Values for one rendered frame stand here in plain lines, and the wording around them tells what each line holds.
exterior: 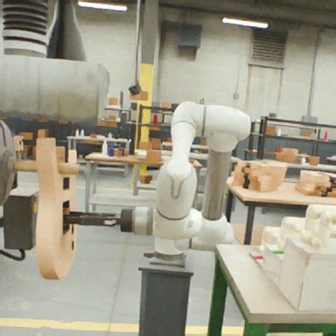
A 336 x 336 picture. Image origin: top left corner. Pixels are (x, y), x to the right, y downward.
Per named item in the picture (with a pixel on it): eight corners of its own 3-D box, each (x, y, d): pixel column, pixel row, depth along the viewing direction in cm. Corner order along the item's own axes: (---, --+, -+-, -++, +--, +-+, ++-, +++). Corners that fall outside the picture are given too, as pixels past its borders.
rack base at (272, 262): (278, 289, 112) (283, 262, 110) (260, 269, 127) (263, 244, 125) (353, 288, 116) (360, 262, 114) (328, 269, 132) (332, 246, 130)
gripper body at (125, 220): (132, 234, 110) (101, 233, 108) (133, 230, 118) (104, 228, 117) (133, 210, 109) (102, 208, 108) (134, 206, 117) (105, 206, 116)
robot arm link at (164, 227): (151, 219, 122) (153, 191, 112) (198, 220, 123) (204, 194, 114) (150, 245, 114) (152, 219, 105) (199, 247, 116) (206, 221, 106)
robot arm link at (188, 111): (170, 116, 142) (205, 119, 142) (174, 92, 154) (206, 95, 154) (170, 143, 151) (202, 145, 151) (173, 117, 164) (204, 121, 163)
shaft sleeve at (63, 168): (17, 157, 102) (18, 168, 103) (13, 162, 99) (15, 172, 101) (80, 162, 104) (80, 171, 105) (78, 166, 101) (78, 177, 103)
